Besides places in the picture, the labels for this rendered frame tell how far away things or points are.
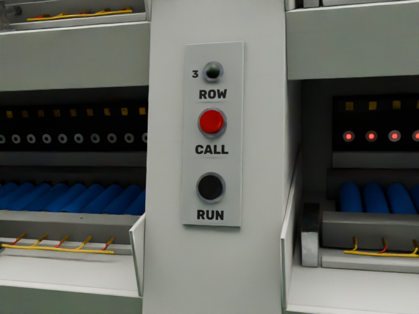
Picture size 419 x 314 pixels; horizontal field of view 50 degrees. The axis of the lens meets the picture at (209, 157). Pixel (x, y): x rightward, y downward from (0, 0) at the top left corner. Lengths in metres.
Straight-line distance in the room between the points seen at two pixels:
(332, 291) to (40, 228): 0.24
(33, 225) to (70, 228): 0.04
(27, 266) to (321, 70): 0.27
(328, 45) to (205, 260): 0.16
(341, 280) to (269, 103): 0.13
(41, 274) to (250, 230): 0.17
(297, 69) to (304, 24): 0.03
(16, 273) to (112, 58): 0.18
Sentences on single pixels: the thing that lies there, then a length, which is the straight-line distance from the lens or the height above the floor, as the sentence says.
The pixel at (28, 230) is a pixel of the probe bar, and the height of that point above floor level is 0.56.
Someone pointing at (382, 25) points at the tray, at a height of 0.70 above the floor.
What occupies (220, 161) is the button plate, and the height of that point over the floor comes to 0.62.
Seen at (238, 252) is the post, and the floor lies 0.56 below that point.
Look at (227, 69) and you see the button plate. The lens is 0.30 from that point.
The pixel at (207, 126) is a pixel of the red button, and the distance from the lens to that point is 0.30.
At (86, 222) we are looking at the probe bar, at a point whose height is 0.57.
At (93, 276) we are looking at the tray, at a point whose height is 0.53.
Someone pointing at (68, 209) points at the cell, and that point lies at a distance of 0.43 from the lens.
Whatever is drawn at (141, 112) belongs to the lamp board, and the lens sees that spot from 0.48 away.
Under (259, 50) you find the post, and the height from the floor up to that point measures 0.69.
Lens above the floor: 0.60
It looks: 4 degrees up
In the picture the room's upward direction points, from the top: 1 degrees clockwise
